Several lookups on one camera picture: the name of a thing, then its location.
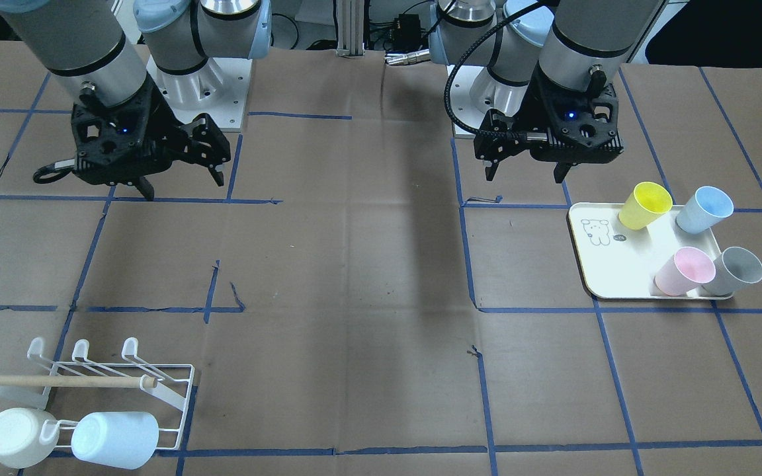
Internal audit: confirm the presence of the grey cup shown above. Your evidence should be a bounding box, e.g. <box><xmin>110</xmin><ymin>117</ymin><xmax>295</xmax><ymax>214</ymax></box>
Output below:
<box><xmin>702</xmin><ymin>247</ymin><xmax>762</xmax><ymax>296</ymax></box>

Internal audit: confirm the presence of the pink cup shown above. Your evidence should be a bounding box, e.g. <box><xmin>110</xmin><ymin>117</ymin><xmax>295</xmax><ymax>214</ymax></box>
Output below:
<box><xmin>654</xmin><ymin>247</ymin><xmax>716</xmax><ymax>296</ymax></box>

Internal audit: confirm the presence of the cream white cup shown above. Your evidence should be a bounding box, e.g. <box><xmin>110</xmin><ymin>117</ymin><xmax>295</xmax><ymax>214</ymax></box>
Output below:
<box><xmin>0</xmin><ymin>409</ymin><xmax>60</xmax><ymax>468</ymax></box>

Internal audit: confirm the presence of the cream serving tray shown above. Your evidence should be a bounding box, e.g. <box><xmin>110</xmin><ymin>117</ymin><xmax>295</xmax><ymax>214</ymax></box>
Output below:
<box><xmin>568</xmin><ymin>202</ymin><xmax>722</xmax><ymax>300</ymax></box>

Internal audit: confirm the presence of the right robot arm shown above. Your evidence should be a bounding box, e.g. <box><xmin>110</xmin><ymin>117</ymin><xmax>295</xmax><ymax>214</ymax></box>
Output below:
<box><xmin>0</xmin><ymin>1</ymin><xmax>272</xmax><ymax>201</ymax></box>

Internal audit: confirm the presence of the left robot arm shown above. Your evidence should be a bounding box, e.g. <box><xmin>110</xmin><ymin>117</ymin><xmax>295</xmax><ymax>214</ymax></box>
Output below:
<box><xmin>427</xmin><ymin>1</ymin><xmax>663</xmax><ymax>183</ymax></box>

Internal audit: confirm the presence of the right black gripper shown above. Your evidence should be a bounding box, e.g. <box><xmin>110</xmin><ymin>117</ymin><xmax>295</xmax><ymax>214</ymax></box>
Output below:
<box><xmin>71</xmin><ymin>79</ymin><xmax>231</xmax><ymax>202</ymax></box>

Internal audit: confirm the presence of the aluminium frame post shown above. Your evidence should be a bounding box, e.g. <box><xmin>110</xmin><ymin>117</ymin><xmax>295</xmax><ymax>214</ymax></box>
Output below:
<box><xmin>333</xmin><ymin>0</ymin><xmax>369</xmax><ymax>58</ymax></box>

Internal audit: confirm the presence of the white wire cup rack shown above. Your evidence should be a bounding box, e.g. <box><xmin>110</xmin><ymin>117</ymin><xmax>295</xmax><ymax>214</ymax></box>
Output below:
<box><xmin>0</xmin><ymin>337</ymin><xmax>197</xmax><ymax>451</ymax></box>

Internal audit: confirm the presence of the light blue cup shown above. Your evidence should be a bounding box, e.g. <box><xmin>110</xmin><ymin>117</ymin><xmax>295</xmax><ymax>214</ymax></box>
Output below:
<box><xmin>71</xmin><ymin>412</ymin><xmax>159</xmax><ymax>469</ymax></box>
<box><xmin>675</xmin><ymin>186</ymin><xmax>734</xmax><ymax>234</ymax></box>

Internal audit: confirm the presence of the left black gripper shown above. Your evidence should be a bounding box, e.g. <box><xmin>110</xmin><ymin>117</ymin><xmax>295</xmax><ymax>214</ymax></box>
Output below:
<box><xmin>474</xmin><ymin>66</ymin><xmax>624</xmax><ymax>184</ymax></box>

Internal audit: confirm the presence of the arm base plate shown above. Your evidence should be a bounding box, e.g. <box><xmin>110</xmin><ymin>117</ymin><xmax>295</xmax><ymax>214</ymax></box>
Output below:
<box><xmin>450</xmin><ymin>65</ymin><xmax>527</xmax><ymax>128</ymax></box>
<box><xmin>146</xmin><ymin>58</ymin><xmax>253</xmax><ymax>132</ymax></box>

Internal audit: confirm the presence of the yellow cup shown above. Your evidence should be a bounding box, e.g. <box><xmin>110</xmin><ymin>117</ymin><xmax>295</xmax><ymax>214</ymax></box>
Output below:
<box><xmin>618</xmin><ymin>181</ymin><xmax>673</xmax><ymax>230</ymax></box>

